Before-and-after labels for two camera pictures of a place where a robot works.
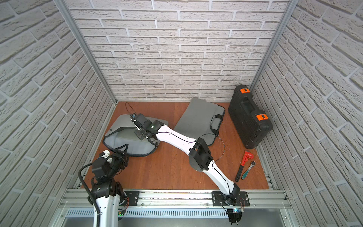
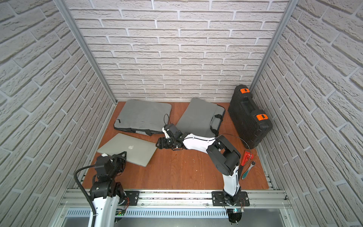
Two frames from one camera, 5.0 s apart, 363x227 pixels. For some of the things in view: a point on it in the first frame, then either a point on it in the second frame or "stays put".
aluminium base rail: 263,199 stays put
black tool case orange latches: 250,124 stays put
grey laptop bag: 200,119 stays put
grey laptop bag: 120,131 → 145,116
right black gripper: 140,136 → 162,143
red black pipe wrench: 247,156 stays put
